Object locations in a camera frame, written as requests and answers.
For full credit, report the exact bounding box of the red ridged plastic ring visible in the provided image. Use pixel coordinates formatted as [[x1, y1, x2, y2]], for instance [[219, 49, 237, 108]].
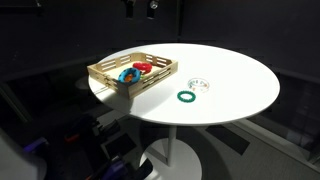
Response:
[[132, 61, 153, 75]]

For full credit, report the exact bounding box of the wooden slatted tray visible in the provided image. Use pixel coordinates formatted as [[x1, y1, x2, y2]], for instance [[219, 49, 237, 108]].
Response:
[[86, 51, 179, 100]]

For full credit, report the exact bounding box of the purple black clamp with orange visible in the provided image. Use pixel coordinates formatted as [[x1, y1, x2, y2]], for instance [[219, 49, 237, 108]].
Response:
[[61, 114, 101, 144]]

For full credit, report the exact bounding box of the black flat floor box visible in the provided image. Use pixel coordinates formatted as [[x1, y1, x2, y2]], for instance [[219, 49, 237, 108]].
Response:
[[99, 131, 138, 158]]

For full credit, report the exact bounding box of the white rounded object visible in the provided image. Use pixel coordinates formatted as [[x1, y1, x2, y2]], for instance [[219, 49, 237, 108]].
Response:
[[0, 128, 48, 180]]

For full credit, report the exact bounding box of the blue ring with dark dots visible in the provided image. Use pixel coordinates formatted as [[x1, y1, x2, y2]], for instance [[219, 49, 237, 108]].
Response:
[[118, 67, 142, 84]]

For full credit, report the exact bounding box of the orange plastic ring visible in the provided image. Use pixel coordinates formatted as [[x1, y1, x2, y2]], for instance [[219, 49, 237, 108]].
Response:
[[123, 73, 135, 83]]

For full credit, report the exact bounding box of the clear ring with coloured beads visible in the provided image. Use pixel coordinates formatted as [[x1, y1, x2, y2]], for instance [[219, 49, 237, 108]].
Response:
[[187, 78, 211, 93]]

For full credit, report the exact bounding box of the dark green beaded ring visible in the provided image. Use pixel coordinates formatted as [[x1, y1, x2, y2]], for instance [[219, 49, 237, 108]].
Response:
[[176, 90, 197, 103]]

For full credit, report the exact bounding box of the white table pedestal with base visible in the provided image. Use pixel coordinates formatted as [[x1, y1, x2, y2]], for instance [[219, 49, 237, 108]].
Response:
[[139, 124, 203, 180]]

